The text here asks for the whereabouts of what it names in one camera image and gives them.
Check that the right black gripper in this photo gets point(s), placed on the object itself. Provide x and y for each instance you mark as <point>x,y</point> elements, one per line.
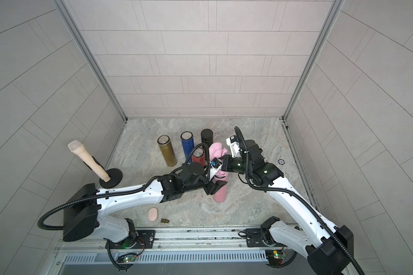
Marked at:
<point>228,166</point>

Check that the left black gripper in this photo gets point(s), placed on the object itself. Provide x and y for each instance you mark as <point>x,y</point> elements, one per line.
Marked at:
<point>213,188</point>

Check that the pink thermos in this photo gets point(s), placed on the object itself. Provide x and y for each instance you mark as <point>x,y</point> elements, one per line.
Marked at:
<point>221,194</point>

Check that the pink cloth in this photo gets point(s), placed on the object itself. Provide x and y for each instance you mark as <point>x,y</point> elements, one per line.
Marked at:
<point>217,150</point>

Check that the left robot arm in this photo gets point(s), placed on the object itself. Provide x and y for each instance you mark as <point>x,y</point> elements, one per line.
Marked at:
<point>88,212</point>

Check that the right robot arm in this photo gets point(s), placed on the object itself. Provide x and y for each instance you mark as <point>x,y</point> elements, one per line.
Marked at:
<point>329,249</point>

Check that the red thermos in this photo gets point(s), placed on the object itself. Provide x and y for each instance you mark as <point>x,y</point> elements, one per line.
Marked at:
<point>198,156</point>

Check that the blue thermos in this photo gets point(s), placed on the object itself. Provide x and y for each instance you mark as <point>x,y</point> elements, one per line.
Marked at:
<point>187,141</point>

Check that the black thermos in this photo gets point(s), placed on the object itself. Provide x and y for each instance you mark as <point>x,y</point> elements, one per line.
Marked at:
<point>207,137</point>

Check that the gold thermos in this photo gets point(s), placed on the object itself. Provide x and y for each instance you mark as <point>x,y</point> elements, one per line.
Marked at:
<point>166,148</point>

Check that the pink oval soap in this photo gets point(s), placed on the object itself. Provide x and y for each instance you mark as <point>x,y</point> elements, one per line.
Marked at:
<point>153,214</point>

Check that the beige microphone-shaped holder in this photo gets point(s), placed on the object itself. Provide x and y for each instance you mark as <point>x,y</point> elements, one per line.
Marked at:
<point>107,178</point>

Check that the right circuit board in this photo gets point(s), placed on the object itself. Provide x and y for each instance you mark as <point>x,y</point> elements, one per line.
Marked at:
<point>275,257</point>

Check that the circuit board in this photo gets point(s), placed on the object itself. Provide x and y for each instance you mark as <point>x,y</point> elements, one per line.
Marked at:
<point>275,257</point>
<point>128,258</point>

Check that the left circuit board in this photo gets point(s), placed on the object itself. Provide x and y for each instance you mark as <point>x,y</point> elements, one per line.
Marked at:
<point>128,258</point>

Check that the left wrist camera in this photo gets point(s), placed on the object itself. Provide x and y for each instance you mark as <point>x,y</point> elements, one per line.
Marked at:
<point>215,168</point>

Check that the aluminium front rail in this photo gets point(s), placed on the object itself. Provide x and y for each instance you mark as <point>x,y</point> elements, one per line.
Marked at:
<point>222,238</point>

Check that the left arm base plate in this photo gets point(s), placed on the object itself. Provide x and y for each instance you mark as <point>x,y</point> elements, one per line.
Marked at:
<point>137,240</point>

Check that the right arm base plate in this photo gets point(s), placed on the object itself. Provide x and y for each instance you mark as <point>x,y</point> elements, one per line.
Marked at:
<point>258,238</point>

